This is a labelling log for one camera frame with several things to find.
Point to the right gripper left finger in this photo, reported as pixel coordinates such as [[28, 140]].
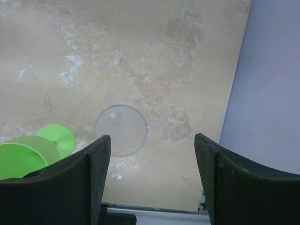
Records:
[[68, 192]]

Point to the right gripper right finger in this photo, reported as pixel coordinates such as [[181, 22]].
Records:
[[239, 191]]

